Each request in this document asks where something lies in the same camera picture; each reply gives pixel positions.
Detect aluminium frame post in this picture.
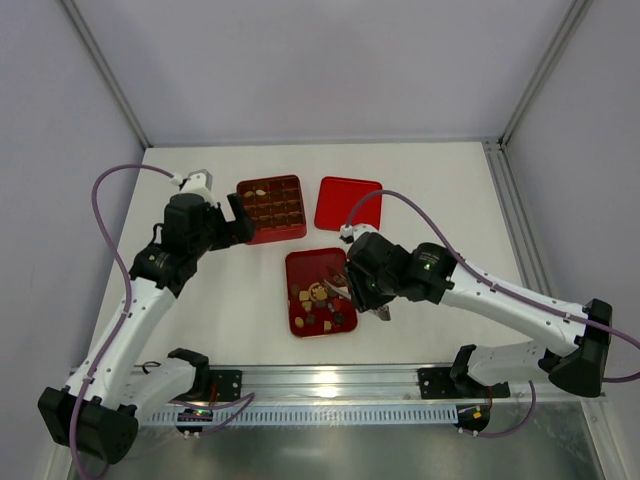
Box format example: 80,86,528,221
498,0,593,148
58,0,152,150

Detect red compartment chocolate box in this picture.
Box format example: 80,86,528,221
236,174,307,245

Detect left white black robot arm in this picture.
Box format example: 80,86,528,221
38,193,255,465

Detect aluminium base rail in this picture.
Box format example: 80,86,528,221
69,360,607,402

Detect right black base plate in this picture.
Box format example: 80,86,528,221
417,366,510,400

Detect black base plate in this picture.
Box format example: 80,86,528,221
417,366,510,400
208,369,243,403

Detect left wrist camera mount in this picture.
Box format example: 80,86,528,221
170,170,219,208

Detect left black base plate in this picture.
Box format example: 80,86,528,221
208,369,243,403

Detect white slotted cable duct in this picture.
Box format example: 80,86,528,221
143,403,458,428

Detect right aluminium frame post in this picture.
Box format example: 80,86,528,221
498,0,593,148

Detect left aluminium frame post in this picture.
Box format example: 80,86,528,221
58,0,152,150

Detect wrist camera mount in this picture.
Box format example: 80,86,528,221
170,170,219,208
339,223,378,244

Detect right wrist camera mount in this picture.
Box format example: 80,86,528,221
339,223,378,244

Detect metal serving tongs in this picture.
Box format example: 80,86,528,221
322,266,391,322

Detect red chocolate tray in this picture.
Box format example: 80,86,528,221
285,248,358,338

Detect red box lid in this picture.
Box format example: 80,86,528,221
314,176,382,232

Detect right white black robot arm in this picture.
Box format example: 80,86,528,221
341,228,613,398

